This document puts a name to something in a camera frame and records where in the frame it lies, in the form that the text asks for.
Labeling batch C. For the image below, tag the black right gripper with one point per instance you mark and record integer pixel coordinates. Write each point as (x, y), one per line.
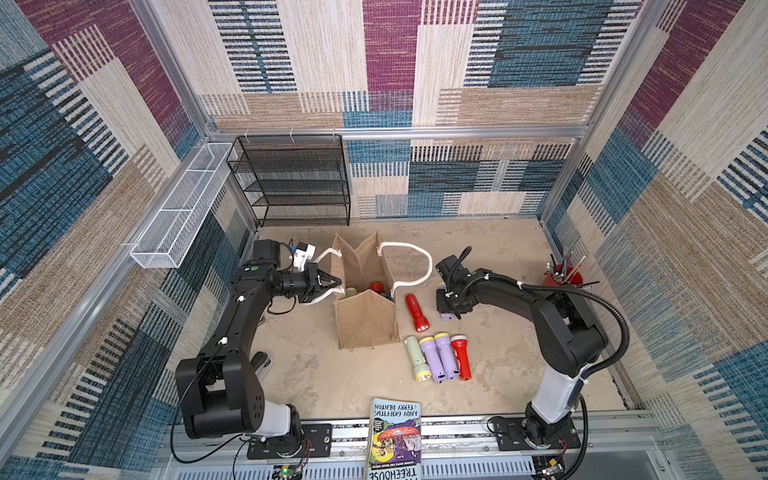
(450, 298)

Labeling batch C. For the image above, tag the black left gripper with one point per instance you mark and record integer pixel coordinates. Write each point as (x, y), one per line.
(314, 276)

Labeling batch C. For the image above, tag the red flashlight row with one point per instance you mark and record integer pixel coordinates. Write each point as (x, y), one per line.
(460, 346)

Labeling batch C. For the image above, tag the brown jute tote bag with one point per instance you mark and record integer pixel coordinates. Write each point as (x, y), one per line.
(368, 319)

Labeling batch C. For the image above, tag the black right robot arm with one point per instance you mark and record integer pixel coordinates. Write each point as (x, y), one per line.
(569, 337)

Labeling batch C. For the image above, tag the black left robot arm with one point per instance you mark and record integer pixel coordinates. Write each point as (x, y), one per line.
(219, 389)

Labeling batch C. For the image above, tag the purple flashlight lower right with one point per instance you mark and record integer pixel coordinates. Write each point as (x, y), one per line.
(447, 356)

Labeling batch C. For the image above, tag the purple flashlight lower left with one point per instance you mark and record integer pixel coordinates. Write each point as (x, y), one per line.
(429, 349)

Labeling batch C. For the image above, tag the black white stapler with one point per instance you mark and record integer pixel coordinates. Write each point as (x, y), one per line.
(261, 363)

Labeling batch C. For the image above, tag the red pen cup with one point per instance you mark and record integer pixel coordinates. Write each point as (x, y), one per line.
(567, 271)

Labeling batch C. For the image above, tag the colourful treehouse book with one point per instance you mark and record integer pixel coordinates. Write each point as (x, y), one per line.
(394, 450)

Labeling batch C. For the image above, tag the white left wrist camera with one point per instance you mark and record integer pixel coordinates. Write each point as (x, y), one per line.
(302, 252)

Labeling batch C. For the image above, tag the black wire shelf rack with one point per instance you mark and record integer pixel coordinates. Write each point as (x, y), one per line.
(293, 180)

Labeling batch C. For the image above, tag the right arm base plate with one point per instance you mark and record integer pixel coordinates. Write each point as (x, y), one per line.
(532, 433)

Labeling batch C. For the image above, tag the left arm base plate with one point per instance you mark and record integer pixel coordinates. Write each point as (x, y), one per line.
(313, 440)

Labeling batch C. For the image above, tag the white mesh wall basket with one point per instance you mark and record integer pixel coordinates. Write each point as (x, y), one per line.
(167, 239)

